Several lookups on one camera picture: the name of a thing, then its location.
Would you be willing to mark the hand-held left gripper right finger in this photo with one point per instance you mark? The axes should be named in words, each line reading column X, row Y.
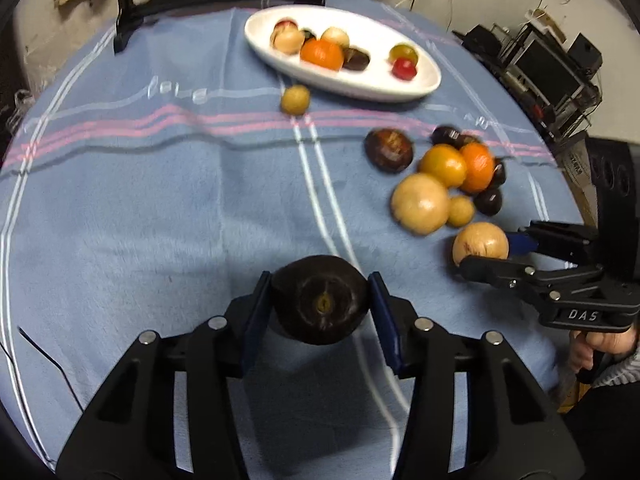
column 385, row 320

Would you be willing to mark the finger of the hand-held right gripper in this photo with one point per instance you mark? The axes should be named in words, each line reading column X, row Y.
column 522, row 243
column 500, row 272

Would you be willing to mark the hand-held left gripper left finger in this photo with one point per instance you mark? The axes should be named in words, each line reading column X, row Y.
column 255, row 310

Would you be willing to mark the tan round fruit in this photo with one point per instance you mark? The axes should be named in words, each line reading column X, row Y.
column 480, row 242
column 335, row 35
column 287, row 41
column 420, row 203

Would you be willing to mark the dark purple plum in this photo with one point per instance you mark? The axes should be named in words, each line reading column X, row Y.
column 444, row 135
column 487, row 201
column 499, row 172

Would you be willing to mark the dark water chestnut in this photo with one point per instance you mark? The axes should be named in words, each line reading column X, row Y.
column 356, row 59
column 388, row 150
column 320, row 300

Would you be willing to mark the small yellow-green fruit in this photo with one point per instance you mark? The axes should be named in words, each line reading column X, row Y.
column 460, row 210
column 295, row 99

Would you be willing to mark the orange tangerine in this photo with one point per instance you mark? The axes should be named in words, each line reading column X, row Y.
column 479, row 166
column 322, row 54

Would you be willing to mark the large yellowish orange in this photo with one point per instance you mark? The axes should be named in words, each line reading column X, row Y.
column 442, row 165

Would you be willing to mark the white plate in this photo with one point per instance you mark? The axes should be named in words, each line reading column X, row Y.
column 380, row 85

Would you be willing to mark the olive green fruit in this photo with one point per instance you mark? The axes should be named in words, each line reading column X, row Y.
column 403, row 50

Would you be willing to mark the person's right forearm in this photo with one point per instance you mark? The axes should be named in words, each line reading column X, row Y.
column 622, row 371

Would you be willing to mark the person's right hand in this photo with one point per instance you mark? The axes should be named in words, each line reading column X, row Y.
column 617, row 342

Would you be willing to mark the blue striped tablecloth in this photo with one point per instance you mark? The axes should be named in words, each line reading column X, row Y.
column 150, row 210

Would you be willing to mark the computer monitor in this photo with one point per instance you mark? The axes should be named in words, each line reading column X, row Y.
column 550, row 72

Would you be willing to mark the black speaker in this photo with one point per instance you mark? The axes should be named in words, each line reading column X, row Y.
column 585, row 55

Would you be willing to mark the black shelf with equipment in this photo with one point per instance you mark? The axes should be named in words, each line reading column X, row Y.
column 480, row 40

